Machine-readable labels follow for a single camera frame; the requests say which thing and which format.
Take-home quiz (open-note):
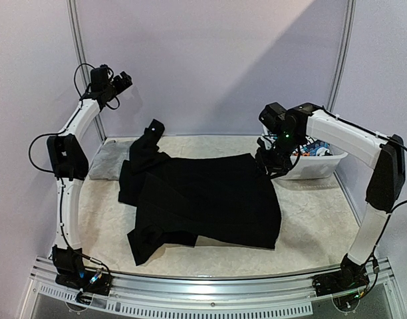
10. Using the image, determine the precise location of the black garment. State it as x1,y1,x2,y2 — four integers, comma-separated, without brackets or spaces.
118,120,281,265

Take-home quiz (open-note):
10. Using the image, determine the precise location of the grey t-shirt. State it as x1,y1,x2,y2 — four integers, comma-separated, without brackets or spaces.
88,140,132,181

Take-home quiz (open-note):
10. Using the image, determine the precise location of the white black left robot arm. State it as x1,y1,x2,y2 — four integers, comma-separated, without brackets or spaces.
47,64,132,288

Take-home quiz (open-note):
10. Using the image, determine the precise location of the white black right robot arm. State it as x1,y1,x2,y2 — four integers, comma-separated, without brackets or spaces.
256,102,406,290

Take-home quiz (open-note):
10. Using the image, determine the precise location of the translucent white laundry basket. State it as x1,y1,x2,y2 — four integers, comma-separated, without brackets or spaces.
257,134,348,180

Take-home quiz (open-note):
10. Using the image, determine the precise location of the navy printed garment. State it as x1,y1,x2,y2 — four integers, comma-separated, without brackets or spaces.
293,140,333,157

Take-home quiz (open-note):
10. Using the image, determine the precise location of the aluminium left corner post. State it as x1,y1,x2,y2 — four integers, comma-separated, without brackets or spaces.
66,0,108,142

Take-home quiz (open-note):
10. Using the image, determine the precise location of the aluminium corner post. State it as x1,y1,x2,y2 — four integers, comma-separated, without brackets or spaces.
66,0,108,142
326,0,356,112

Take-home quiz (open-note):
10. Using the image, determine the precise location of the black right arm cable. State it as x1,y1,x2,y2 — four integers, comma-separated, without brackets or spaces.
321,106,407,266

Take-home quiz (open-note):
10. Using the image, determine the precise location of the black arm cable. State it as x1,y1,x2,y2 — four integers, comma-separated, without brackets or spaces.
28,62,121,266
321,106,407,266

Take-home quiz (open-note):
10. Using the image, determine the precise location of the aluminium front rail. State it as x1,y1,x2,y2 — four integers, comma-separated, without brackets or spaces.
21,258,406,318

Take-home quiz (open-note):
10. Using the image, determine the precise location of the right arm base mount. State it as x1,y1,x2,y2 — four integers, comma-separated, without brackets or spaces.
312,265,380,299

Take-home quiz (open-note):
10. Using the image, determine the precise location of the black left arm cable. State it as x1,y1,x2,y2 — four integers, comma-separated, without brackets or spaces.
28,62,121,266

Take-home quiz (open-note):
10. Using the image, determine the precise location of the aluminium right corner post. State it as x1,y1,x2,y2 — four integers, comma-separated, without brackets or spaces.
326,0,356,112

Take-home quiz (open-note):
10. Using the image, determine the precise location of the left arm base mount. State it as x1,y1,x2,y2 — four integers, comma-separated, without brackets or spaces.
52,245,113,296

